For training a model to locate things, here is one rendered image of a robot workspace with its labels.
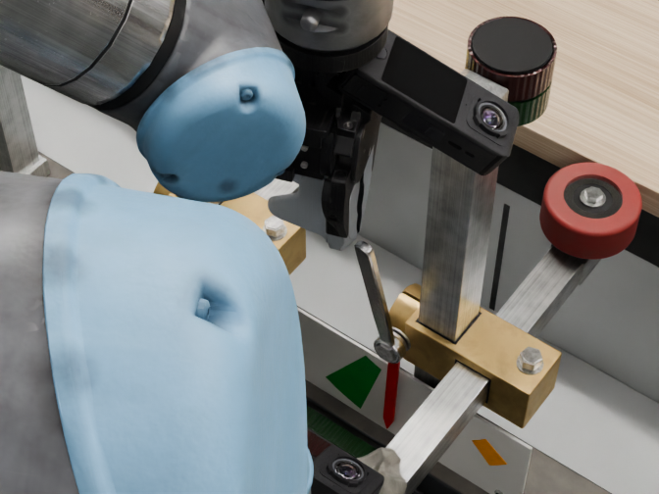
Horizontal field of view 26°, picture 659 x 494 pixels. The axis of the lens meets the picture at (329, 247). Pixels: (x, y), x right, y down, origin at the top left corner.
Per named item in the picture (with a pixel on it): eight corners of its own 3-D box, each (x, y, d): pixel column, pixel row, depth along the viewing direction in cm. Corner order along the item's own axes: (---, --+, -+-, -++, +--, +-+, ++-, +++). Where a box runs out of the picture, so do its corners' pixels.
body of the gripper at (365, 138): (268, 96, 96) (266, -44, 87) (391, 123, 95) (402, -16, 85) (232, 177, 92) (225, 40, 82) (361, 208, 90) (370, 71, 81)
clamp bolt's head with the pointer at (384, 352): (388, 449, 124) (397, 353, 112) (365, 433, 125) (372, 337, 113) (401, 433, 125) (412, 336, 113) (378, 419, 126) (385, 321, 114)
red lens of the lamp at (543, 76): (523, 114, 95) (527, 89, 93) (447, 76, 97) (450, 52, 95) (569, 63, 98) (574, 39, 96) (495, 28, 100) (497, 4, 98)
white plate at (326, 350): (516, 514, 121) (529, 452, 113) (274, 364, 131) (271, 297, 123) (520, 509, 121) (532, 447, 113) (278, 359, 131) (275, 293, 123)
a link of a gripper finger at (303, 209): (276, 228, 101) (275, 140, 93) (356, 248, 100) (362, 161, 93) (262, 263, 99) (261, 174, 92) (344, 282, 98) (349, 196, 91)
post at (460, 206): (437, 487, 129) (481, 111, 92) (406, 467, 130) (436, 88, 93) (459, 460, 131) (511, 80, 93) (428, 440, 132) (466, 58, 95)
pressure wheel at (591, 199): (591, 331, 121) (613, 245, 112) (512, 287, 124) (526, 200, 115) (637, 271, 125) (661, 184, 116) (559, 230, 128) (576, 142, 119)
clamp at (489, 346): (522, 430, 112) (529, 395, 108) (381, 347, 117) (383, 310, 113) (559, 382, 115) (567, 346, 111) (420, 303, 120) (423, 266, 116)
